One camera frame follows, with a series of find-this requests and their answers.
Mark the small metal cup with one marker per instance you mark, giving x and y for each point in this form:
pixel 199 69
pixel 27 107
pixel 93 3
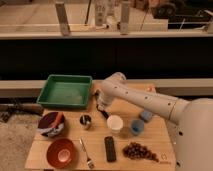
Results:
pixel 85 121

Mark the blue sponge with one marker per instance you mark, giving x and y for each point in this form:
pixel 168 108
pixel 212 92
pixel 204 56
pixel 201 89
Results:
pixel 146 116

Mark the black remote control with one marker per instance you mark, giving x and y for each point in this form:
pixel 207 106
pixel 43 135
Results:
pixel 110 149

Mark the silver fork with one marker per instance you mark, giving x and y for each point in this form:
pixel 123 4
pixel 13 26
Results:
pixel 89 161

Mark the bunch of dark grapes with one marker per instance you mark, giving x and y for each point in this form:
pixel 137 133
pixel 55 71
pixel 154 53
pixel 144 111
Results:
pixel 136 151

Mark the green plastic tray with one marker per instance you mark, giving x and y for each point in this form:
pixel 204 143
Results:
pixel 65 91

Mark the red bowl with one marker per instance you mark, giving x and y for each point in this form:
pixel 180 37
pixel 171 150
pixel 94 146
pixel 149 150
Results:
pixel 61 153

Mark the wooden table board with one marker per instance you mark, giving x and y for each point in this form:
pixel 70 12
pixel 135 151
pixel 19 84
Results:
pixel 155 137

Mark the black dish brush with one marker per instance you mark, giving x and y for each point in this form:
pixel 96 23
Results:
pixel 103 112

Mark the blue plastic cup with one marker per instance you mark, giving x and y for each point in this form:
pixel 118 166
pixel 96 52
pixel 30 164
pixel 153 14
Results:
pixel 137 127

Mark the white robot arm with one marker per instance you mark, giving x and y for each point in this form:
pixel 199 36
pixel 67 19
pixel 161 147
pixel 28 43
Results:
pixel 193 118

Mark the white plastic cup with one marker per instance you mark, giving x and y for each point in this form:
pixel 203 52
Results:
pixel 115 123

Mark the purple patterned bowl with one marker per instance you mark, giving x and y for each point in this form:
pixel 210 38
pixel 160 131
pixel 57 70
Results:
pixel 51 124

